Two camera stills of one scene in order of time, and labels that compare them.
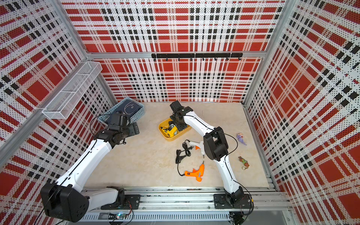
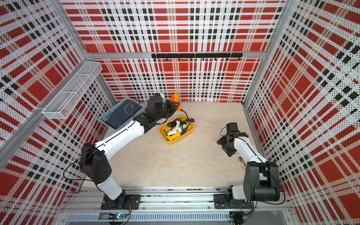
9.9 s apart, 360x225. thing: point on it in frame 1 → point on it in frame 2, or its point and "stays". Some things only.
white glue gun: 200,146 → 178,129
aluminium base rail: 186,206 stays
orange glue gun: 198,173 → 175,98
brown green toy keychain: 246,164 stays
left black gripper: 133,129 → 172,108
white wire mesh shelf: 63,104 stays
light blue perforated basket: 132,108 stays
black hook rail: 196,56 stays
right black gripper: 179,126 → 229,152
